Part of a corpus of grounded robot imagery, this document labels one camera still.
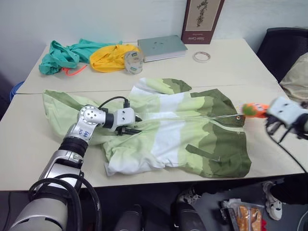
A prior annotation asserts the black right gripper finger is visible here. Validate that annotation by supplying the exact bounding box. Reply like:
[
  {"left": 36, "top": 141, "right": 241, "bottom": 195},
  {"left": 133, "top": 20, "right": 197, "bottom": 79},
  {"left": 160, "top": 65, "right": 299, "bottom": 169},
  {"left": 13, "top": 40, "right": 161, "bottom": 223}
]
[{"left": 264, "top": 121, "right": 280, "bottom": 137}]

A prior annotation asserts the large clear tape roll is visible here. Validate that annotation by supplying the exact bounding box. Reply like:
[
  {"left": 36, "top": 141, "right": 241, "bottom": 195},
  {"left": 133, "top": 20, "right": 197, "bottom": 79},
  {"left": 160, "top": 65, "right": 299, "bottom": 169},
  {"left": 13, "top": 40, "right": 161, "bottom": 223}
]
[{"left": 124, "top": 50, "right": 144, "bottom": 75}]

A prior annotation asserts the white sneaker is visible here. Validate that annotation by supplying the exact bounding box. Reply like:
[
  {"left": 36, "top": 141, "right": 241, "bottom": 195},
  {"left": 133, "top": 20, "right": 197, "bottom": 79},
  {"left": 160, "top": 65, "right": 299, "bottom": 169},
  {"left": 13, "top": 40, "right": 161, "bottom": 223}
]
[
  {"left": 177, "top": 186, "right": 203, "bottom": 205},
  {"left": 261, "top": 181, "right": 283, "bottom": 221}
]

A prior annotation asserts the orange and green toy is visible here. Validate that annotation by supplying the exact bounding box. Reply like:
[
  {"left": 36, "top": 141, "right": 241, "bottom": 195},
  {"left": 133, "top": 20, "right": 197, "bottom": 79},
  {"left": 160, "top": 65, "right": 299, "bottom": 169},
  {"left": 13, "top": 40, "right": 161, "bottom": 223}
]
[{"left": 241, "top": 102, "right": 270, "bottom": 119}]

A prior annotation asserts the yellow cloth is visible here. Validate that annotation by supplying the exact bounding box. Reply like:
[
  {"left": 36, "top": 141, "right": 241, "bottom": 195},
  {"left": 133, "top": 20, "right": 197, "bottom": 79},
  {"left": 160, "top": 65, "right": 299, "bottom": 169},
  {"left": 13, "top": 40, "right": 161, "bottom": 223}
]
[{"left": 89, "top": 44, "right": 141, "bottom": 73}]

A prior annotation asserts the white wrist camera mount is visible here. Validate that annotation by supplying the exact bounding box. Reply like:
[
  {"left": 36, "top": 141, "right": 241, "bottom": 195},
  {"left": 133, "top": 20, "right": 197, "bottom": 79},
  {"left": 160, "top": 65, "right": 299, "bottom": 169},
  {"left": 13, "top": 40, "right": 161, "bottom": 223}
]
[
  {"left": 267, "top": 96, "right": 302, "bottom": 128},
  {"left": 112, "top": 108, "right": 135, "bottom": 131}
]

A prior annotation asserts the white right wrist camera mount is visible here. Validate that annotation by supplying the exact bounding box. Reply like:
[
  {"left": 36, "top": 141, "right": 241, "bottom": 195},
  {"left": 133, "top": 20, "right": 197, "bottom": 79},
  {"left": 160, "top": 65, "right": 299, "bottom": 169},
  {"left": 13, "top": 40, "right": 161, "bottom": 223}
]
[{"left": 267, "top": 96, "right": 302, "bottom": 128}]

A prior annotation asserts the black left arm cable bundle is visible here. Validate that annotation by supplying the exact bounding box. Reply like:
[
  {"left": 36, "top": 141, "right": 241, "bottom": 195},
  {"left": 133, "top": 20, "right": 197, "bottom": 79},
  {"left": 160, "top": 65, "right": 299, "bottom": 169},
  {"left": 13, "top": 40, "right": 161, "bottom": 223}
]
[{"left": 28, "top": 171, "right": 102, "bottom": 231}]

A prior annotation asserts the small beige tape roll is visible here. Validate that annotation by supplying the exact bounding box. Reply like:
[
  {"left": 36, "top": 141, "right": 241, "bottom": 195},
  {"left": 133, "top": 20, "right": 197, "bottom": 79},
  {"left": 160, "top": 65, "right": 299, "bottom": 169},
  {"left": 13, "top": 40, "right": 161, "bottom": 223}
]
[{"left": 192, "top": 51, "right": 212, "bottom": 64}]

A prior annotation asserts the brown tall gift box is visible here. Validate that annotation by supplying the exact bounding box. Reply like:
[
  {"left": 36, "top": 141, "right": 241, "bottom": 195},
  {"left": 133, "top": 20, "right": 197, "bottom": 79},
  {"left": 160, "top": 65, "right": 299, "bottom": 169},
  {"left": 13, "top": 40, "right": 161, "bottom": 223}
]
[{"left": 180, "top": 0, "right": 226, "bottom": 45}]

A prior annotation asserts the dark trouser leg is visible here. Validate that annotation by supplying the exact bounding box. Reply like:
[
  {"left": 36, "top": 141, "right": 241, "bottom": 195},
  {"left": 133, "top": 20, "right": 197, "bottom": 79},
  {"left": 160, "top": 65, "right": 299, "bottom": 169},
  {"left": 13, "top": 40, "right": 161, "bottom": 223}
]
[{"left": 269, "top": 177, "right": 308, "bottom": 205}]

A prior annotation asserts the dark rounded shape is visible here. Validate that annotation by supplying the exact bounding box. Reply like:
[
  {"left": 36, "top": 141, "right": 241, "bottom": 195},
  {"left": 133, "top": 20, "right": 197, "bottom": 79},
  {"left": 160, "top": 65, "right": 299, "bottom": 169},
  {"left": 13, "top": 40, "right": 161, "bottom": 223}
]
[
  {"left": 115, "top": 204, "right": 145, "bottom": 231},
  {"left": 172, "top": 202, "right": 206, "bottom": 231}
]

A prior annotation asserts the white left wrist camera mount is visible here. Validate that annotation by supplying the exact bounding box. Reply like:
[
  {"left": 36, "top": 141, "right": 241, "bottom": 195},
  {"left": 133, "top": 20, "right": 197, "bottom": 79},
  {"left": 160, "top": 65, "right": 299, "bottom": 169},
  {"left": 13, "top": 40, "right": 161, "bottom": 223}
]
[{"left": 112, "top": 108, "right": 135, "bottom": 131}]

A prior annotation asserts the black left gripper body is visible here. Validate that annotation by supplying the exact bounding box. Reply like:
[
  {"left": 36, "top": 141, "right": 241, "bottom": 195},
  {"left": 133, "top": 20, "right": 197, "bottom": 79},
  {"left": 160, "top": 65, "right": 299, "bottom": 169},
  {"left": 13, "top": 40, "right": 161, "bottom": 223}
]
[{"left": 115, "top": 125, "right": 130, "bottom": 137}]

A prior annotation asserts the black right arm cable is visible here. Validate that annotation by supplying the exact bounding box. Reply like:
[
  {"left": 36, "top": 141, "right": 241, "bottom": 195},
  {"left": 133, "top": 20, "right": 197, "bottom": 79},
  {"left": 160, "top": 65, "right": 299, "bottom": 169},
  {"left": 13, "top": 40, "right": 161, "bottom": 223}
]
[{"left": 266, "top": 120, "right": 308, "bottom": 173}]

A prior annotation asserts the black office chair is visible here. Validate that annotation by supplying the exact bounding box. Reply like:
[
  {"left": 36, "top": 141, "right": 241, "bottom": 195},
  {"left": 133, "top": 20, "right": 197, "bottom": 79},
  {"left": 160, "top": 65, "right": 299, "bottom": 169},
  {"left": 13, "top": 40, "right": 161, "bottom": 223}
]
[{"left": 256, "top": 26, "right": 308, "bottom": 83}]

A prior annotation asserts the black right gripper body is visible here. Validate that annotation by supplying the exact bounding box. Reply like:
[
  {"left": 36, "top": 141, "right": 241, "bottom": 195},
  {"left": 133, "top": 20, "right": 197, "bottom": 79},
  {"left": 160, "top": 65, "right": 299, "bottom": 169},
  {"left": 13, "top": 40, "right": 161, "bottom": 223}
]
[{"left": 265, "top": 114, "right": 289, "bottom": 132}]

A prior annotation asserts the clear snack bag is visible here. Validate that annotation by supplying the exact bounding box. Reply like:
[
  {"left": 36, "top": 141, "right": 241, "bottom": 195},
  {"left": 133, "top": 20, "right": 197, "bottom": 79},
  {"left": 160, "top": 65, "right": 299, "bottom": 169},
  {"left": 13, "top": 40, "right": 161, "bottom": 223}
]
[{"left": 220, "top": 198, "right": 268, "bottom": 231}]

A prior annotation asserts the orange cord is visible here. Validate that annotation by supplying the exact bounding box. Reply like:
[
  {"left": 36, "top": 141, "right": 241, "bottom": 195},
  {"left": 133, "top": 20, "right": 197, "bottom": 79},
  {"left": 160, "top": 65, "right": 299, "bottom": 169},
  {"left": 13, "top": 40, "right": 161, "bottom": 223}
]
[{"left": 62, "top": 64, "right": 88, "bottom": 77}]

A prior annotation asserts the beige cushion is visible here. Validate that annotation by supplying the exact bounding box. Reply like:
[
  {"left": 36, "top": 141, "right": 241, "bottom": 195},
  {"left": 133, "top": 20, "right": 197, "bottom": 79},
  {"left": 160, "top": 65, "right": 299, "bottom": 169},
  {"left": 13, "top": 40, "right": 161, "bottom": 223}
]
[{"left": 280, "top": 51, "right": 308, "bottom": 103}]

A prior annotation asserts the teal cloth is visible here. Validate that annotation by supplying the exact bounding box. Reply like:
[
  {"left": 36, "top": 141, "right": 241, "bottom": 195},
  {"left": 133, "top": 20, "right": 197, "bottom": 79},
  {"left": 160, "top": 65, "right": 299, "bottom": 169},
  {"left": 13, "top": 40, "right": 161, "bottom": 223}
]
[{"left": 38, "top": 38, "right": 123, "bottom": 76}]

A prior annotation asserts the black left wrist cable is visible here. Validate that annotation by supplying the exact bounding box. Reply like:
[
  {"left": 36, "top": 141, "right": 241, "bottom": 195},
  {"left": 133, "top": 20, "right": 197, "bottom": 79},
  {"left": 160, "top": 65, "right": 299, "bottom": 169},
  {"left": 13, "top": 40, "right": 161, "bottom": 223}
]
[{"left": 98, "top": 96, "right": 132, "bottom": 112}]

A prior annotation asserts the grey hardcover book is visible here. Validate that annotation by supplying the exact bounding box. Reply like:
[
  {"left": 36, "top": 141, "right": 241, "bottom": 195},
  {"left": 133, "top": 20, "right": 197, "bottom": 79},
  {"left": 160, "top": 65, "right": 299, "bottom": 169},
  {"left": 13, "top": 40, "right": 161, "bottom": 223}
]
[{"left": 137, "top": 35, "right": 188, "bottom": 63}]

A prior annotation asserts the green and white jacket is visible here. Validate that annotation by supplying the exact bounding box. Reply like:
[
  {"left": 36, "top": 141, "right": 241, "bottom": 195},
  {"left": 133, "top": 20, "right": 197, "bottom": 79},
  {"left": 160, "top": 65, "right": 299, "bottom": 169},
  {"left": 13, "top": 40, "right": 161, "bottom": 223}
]
[{"left": 42, "top": 77, "right": 252, "bottom": 179}]

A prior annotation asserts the white floor cable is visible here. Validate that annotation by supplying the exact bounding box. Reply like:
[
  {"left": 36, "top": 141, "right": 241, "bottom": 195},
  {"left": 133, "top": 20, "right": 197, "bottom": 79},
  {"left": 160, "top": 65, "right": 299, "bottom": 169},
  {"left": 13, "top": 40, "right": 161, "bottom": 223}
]
[{"left": 296, "top": 206, "right": 308, "bottom": 231}]

